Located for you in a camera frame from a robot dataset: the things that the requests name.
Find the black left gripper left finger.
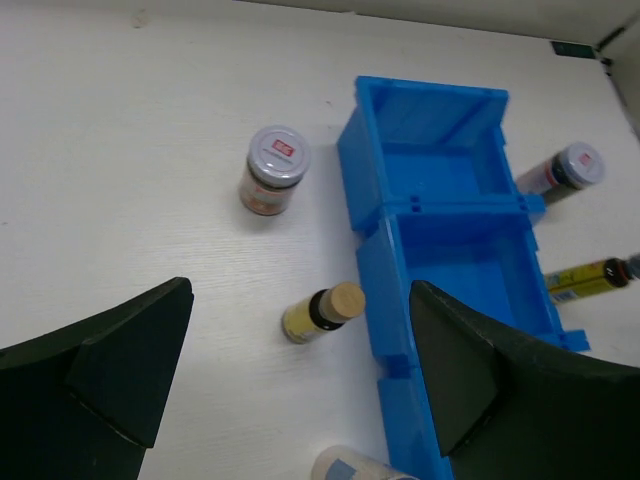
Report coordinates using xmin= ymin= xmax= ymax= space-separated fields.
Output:
xmin=1 ymin=277 xmax=194 ymax=479

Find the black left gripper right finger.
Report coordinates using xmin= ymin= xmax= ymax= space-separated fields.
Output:
xmin=409 ymin=281 xmax=639 ymax=479

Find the yellow label dark-cap bottle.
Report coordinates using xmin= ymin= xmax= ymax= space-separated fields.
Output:
xmin=544 ymin=254 xmax=639 ymax=305

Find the blue label silver-lid jar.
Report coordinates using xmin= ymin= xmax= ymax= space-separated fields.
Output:
xmin=310 ymin=445 xmax=416 ymax=480

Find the tan-cap yellow bottle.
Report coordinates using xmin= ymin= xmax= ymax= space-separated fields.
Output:
xmin=281 ymin=282 xmax=366 ymax=344

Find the grey-lid brown spice jar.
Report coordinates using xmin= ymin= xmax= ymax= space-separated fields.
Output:
xmin=516 ymin=142 xmax=606 ymax=205

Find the grey-lid dark spice jar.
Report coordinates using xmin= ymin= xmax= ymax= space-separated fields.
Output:
xmin=238 ymin=125 xmax=312 ymax=216

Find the blue plastic divided bin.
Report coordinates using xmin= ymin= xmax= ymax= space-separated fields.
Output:
xmin=337 ymin=76 xmax=589 ymax=479

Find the dark label sticker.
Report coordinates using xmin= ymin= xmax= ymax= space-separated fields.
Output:
xmin=550 ymin=41 xmax=597 ymax=59

